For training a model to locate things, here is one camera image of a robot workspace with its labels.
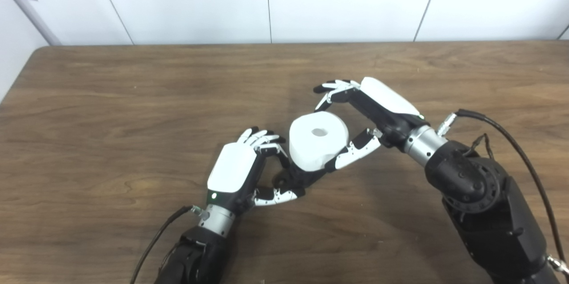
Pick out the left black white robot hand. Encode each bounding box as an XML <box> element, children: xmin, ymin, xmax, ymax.
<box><xmin>207</xmin><ymin>127</ymin><xmax>307</xmax><ymax>213</ymax></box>

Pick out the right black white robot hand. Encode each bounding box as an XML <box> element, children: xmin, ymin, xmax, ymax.
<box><xmin>313</xmin><ymin>77</ymin><xmax>425</xmax><ymax>171</ymax></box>

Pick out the black plastic holder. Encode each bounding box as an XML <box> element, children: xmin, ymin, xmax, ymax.
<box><xmin>271</xmin><ymin>166</ymin><xmax>327</xmax><ymax>192</ymax></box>

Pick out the white plastic block with holes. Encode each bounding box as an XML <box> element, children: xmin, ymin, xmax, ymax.
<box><xmin>289</xmin><ymin>111</ymin><xmax>350</xmax><ymax>172</ymax></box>

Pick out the thin black wrist wire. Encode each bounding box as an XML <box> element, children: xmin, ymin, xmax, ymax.
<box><xmin>467</xmin><ymin>133</ymin><xmax>495</xmax><ymax>156</ymax></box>

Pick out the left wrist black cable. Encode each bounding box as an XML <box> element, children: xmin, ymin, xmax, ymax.
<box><xmin>130</xmin><ymin>205</ymin><xmax>209</xmax><ymax>284</ymax></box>

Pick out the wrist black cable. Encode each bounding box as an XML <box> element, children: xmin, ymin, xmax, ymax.
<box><xmin>438</xmin><ymin>109</ymin><xmax>569</xmax><ymax>276</ymax></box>
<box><xmin>130</xmin><ymin>205</ymin><xmax>209</xmax><ymax>284</ymax></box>

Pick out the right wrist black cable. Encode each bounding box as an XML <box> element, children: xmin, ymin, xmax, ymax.
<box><xmin>438</xmin><ymin>109</ymin><xmax>569</xmax><ymax>276</ymax></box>

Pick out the gray wall corner trim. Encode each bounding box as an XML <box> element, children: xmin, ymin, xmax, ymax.
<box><xmin>0</xmin><ymin>0</ymin><xmax>62</xmax><ymax>46</ymax></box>

